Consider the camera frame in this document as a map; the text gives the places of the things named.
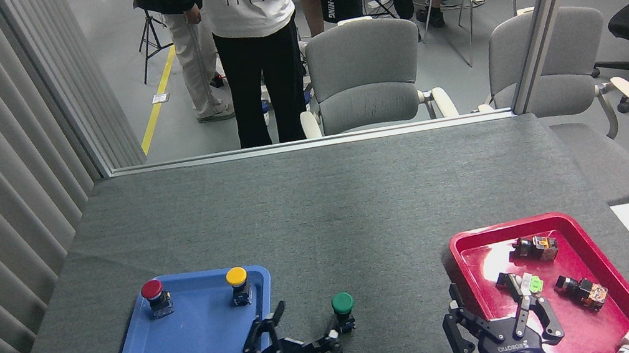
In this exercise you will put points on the green push button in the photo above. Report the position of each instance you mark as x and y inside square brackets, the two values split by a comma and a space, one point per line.
[343, 303]

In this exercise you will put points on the yellow push button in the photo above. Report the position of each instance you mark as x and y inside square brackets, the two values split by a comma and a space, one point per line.
[235, 275]

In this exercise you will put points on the red push button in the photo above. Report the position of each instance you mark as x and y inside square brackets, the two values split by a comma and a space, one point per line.
[151, 289]

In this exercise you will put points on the red plastic tray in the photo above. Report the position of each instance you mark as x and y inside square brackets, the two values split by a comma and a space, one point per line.
[598, 333]

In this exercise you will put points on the grey chair seat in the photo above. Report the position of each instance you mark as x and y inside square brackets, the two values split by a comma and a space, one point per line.
[602, 162]

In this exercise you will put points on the grey armchair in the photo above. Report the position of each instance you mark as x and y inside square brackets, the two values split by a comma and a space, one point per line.
[363, 67]
[561, 61]

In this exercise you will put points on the white floor plate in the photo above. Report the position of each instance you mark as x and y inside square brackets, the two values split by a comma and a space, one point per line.
[160, 98]

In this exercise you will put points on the black orange switch block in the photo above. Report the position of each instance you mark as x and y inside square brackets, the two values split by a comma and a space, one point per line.
[585, 291]
[537, 248]

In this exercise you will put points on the silver frame rail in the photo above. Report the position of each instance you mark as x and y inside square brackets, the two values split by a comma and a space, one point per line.
[309, 143]

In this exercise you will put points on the silver frame post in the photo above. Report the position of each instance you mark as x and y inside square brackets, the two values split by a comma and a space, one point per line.
[54, 85]
[546, 7]

